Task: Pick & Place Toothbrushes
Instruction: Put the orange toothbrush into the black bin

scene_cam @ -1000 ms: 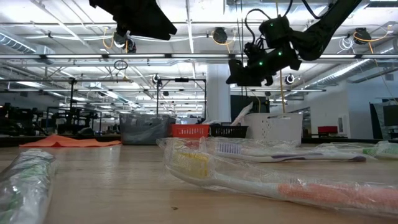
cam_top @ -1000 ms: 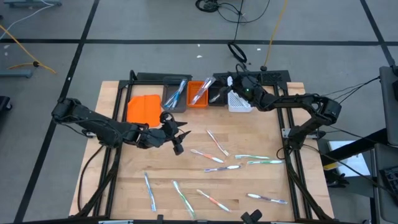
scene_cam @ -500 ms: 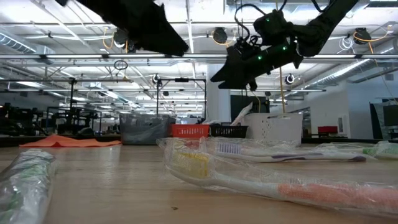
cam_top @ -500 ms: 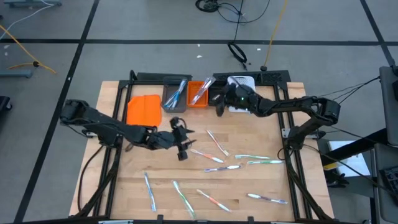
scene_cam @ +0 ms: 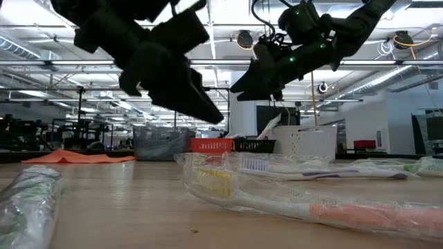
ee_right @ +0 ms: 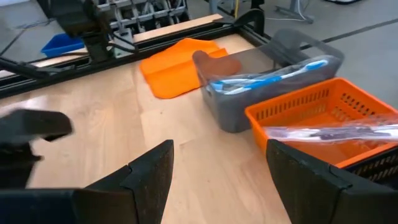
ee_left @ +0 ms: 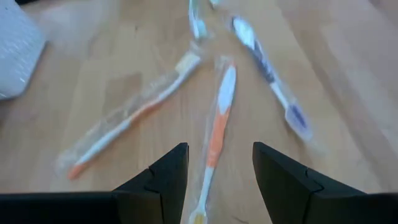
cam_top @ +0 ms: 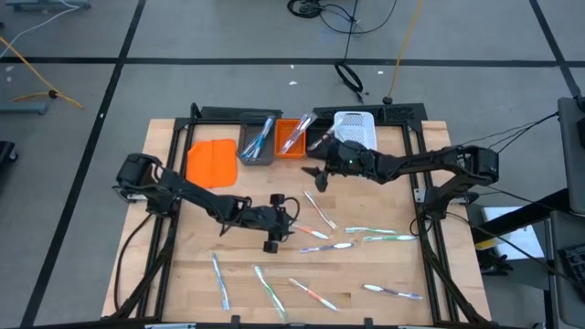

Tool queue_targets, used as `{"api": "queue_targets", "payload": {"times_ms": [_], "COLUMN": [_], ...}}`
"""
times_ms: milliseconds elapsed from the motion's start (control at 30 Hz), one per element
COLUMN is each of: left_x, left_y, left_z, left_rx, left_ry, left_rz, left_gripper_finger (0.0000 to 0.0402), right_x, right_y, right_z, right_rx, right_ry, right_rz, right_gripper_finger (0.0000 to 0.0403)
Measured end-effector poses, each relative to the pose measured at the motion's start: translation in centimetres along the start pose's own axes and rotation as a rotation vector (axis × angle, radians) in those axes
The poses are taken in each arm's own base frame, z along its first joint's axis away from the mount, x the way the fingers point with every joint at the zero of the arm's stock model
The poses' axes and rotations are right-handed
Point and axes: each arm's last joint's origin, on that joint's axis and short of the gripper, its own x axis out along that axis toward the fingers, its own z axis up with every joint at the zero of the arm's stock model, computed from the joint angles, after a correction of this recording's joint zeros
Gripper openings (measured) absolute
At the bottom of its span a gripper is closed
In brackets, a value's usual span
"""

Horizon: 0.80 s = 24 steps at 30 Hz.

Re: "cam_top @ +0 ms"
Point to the grey translucent plastic bin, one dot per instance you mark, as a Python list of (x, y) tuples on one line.
[(256, 160)]

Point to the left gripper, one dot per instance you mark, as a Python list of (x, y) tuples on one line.
[(267, 219)]

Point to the purple toothbrush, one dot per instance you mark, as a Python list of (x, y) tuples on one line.
[(297, 134), (326, 248), (393, 292)]

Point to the black perforated plate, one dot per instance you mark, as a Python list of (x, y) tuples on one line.
[(397, 112)]

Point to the grey desk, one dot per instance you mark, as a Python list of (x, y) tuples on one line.
[(566, 297), (571, 151)]

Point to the silver frame bracket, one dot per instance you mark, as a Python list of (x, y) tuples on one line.
[(171, 326), (418, 327)]

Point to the white perforated plastic basket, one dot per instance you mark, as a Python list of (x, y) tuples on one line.
[(354, 125)]

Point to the black frame clip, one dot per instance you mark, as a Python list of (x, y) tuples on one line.
[(235, 320), (369, 322)]

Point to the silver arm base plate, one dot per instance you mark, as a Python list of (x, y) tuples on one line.
[(421, 195), (133, 195)]

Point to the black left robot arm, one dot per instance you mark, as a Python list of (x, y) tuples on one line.
[(192, 194)]

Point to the orange folded cloth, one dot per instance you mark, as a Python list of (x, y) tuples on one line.
[(212, 162)]

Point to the blue toothbrush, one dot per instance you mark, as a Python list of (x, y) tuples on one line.
[(219, 281), (249, 150), (266, 128)]

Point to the black smooth plate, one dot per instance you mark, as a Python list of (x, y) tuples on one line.
[(219, 112)]

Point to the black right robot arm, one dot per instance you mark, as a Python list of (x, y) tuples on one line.
[(425, 160)]

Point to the black perforated plastic basket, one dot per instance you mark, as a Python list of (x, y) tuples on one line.
[(313, 125)]

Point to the white box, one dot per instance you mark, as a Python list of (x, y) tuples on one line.
[(516, 237)]

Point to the black keyboard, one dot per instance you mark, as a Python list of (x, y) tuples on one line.
[(573, 265)]

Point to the green toothbrush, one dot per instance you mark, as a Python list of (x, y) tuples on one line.
[(270, 292), (370, 230), (390, 238)]

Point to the orange perforated plastic basket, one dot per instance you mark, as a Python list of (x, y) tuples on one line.
[(279, 137)]

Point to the grey stand foot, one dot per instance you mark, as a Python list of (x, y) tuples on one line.
[(23, 109), (45, 4)]

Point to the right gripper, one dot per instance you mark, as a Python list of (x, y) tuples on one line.
[(349, 160)]

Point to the black desk beam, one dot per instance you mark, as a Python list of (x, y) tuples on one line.
[(525, 215)]

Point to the black caster base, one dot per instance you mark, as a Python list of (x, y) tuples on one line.
[(7, 151)]

